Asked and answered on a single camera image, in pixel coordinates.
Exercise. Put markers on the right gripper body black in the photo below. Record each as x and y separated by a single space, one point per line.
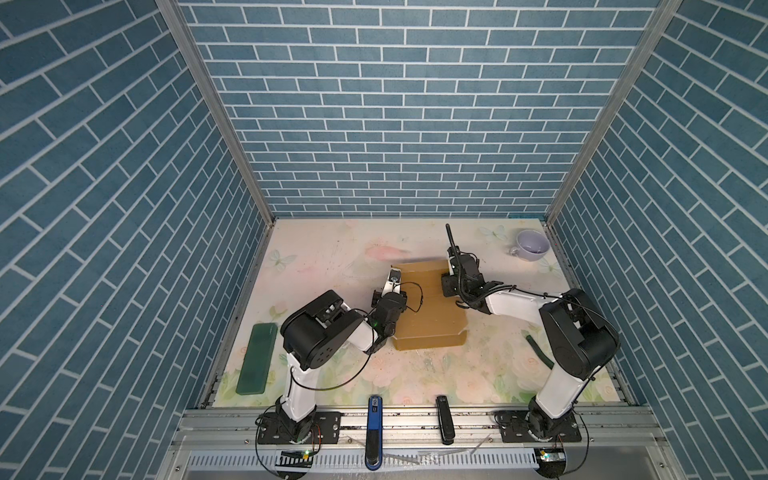
450 287

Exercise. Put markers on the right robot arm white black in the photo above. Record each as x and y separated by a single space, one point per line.
581 339

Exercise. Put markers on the green rectangular board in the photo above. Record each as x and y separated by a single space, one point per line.
257 360

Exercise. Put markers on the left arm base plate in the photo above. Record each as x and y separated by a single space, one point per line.
320 427

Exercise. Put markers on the black handheld stick device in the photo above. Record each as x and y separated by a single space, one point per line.
445 420

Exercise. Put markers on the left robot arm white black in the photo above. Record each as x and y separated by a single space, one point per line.
311 337

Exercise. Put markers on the left circuit board below rail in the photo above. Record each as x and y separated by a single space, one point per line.
293 464

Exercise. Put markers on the circuit board below rail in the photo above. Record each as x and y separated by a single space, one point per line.
551 462
293 464

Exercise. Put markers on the blue black handheld tool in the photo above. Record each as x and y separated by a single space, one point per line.
374 434

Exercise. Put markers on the right circuit board below rail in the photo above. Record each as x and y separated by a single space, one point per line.
551 462

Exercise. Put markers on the lavender ceramic cup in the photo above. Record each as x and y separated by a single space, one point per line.
530 245

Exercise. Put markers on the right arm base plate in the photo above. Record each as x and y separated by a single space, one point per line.
518 426

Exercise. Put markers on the aluminium front rail frame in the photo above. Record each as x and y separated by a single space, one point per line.
618 442

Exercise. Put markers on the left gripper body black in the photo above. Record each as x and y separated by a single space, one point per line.
402 300

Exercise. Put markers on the brown cardboard paper box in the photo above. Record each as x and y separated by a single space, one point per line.
431 320

